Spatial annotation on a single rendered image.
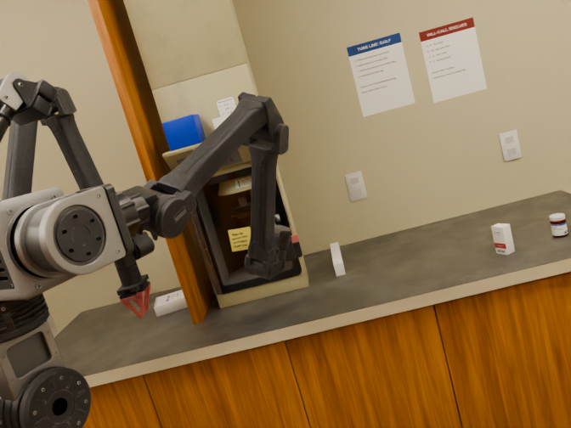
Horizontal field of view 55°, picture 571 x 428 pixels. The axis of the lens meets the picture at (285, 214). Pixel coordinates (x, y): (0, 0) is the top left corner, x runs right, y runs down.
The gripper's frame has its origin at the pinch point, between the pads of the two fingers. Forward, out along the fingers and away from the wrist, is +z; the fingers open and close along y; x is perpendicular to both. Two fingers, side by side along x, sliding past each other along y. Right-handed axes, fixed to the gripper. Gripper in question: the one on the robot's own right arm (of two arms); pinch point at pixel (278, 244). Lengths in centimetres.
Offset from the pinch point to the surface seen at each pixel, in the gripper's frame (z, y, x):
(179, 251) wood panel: 6.8, 32.6, -3.9
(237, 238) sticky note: 14.0, 14.4, -2.2
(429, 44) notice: 58, -70, -49
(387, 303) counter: -14.5, -27.8, 20.8
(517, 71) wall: 59, -101, -30
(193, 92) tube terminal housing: 15, 15, -52
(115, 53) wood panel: 6, 33, -69
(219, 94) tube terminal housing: 15, 7, -49
